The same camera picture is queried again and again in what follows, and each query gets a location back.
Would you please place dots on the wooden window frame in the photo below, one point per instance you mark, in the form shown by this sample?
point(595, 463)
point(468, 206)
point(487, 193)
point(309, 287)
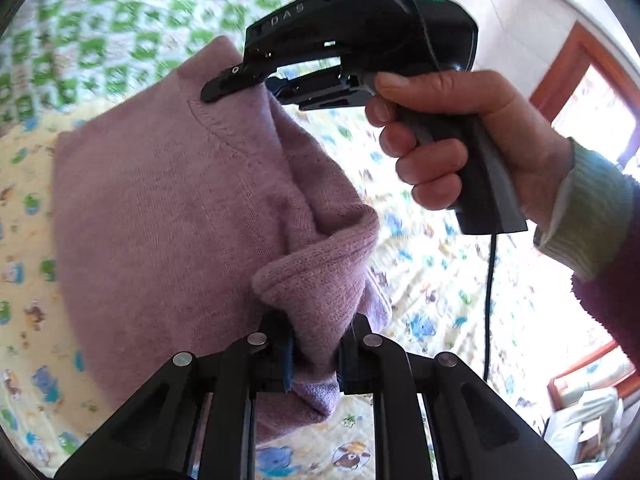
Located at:
point(565, 70)

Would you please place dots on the person's right forearm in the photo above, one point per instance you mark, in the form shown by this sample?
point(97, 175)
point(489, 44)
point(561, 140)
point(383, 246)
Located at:
point(600, 210)

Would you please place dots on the wooden furniture edge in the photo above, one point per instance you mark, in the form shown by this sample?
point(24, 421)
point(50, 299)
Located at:
point(585, 367)

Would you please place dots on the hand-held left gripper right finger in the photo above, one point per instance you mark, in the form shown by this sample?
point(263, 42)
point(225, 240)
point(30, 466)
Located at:
point(346, 370)

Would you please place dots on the green checkered quilt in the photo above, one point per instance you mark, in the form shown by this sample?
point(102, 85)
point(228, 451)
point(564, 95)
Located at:
point(125, 10)

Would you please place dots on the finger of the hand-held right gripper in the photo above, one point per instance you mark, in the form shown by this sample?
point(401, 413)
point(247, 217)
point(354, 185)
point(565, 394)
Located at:
point(320, 91)
point(232, 82)

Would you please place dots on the person's right hand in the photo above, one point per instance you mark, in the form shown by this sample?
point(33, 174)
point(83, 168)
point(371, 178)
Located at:
point(515, 130)

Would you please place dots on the yellow animal print bed sheet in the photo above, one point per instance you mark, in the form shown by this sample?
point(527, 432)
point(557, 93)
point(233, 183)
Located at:
point(440, 270)

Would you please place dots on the purple knit sweater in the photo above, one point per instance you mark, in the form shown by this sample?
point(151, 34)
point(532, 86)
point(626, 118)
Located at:
point(175, 210)

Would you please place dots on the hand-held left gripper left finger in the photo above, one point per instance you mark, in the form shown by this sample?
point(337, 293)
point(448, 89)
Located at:
point(289, 365)

